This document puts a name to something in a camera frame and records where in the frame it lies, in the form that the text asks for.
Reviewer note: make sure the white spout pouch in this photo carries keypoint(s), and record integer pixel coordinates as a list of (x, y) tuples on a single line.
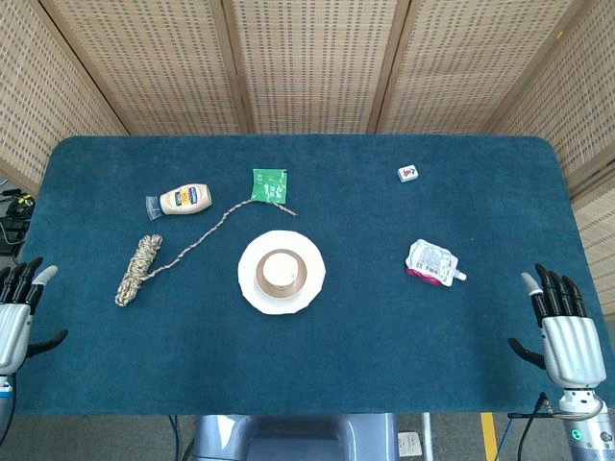
[(432, 263)]

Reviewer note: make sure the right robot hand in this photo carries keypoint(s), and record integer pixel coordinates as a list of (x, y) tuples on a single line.
[(572, 336)]

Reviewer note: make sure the mayonnaise squeeze bottle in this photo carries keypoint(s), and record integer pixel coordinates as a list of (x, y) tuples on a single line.
[(180, 201)]

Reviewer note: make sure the green sachet packet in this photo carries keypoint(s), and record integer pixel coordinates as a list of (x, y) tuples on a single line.
[(269, 185)]

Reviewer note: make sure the white mahjong tile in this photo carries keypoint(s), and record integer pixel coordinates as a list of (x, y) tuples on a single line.
[(407, 174)]

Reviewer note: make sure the woven bamboo folding screen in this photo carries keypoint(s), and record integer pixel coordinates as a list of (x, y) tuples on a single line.
[(307, 65)]

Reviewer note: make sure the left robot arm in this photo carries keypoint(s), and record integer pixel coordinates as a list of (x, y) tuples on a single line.
[(4, 408)]

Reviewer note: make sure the blue table cloth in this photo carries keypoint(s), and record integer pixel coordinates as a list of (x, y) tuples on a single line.
[(307, 336)]

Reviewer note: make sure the white paper plate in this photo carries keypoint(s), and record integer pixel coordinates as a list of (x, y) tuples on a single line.
[(282, 272)]

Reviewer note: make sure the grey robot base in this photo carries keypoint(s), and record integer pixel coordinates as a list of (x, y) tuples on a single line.
[(295, 437)]

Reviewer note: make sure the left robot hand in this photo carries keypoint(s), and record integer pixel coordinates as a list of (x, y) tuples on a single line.
[(13, 326)]

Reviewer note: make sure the white paper label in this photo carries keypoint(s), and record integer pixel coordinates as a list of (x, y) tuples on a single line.
[(409, 444)]

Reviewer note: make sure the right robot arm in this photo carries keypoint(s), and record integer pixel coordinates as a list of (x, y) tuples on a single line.
[(586, 422)]

